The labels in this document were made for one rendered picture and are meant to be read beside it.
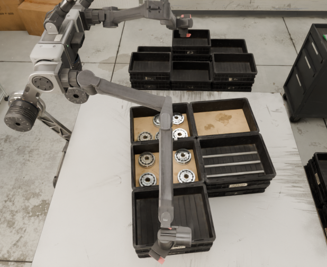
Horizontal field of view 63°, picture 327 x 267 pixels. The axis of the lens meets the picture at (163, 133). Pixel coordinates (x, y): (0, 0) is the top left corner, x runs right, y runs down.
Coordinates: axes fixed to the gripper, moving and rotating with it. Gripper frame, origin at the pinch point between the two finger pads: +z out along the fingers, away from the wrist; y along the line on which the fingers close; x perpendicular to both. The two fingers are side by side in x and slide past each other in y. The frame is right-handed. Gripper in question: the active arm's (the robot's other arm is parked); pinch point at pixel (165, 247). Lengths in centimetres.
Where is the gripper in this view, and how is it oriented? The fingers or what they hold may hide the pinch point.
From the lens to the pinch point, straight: 125.0
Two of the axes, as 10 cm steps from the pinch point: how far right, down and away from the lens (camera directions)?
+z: 0.1, 5.8, 8.1
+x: -8.2, -4.6, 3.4
